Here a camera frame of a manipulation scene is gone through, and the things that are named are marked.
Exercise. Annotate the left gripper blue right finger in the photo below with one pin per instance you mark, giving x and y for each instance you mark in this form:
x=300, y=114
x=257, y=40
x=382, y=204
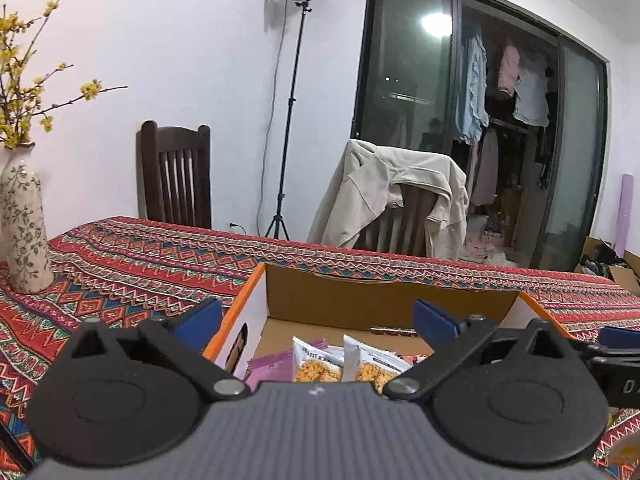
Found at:
x=435, y=325

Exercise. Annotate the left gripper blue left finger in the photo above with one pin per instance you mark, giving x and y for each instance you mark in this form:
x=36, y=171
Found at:
x=197, y=326

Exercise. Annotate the white orange cracker packet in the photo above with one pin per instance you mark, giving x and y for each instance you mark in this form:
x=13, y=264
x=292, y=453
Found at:
x=364, y=363

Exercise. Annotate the purple snack packet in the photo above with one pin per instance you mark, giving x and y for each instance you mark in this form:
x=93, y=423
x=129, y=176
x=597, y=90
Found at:
x=277, y=367

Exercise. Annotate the white cracker snack packet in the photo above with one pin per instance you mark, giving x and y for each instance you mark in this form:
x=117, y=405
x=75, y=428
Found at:
x=312, y=364

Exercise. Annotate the patterned red tablecloth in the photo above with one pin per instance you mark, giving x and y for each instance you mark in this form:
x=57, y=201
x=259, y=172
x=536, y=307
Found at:
x=125, y=270

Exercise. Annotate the red orange cardboard box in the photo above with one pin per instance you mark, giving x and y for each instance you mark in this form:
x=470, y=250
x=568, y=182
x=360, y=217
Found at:
x=277, y=304

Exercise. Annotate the chair under beige jacket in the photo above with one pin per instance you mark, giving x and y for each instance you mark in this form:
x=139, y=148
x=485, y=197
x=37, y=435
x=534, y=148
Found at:
x=400, y=229

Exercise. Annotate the cardboard box on floor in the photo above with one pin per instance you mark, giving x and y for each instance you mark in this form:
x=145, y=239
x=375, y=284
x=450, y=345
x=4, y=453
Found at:
x=600, y=258

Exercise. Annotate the beige jacket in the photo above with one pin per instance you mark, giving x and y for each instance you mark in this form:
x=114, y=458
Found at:
x=369, y=179

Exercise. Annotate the dark wooden chair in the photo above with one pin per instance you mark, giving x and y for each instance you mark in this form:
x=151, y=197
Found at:
x=176, y=174

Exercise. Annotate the purple rolled yoga mat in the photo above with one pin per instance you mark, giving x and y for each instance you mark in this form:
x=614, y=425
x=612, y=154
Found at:
x=624, y=214

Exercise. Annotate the floral white ceramic vase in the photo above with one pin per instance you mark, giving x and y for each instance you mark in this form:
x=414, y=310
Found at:
x=24, y=233

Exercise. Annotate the light blue hanging shirt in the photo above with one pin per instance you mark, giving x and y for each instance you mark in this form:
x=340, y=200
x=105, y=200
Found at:
x=471, y=116

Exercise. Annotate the white hanging top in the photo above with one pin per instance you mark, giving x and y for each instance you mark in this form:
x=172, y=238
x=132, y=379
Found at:
x=531, y=106

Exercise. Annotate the dark glass sliding door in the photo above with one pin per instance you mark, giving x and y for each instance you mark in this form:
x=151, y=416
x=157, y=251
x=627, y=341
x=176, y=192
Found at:
x=533, y=191

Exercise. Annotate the pink hanging garment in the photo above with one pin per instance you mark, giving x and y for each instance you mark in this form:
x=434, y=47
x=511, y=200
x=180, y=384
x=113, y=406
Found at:
x=509, y=70

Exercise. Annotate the yellow blossom branches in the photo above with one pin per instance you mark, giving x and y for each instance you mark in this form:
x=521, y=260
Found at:
x=22, y=98

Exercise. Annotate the studio light on stand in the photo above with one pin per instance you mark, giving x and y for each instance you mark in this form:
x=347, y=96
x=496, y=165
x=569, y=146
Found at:
x=277, y=227

